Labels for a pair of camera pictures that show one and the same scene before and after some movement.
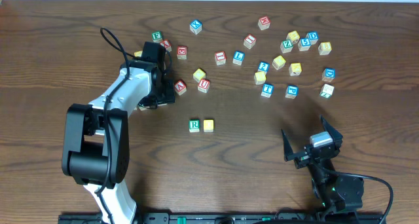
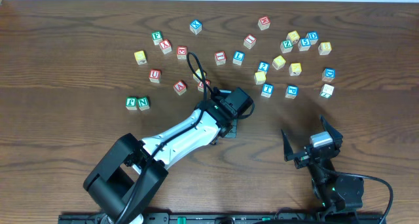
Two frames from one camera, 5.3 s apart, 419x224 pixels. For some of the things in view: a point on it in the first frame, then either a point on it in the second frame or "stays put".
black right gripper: (304, 156) stays put
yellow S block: (260, 77) stays put
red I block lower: (220, 57) stays put
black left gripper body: (168, 91) -> (229, 130)
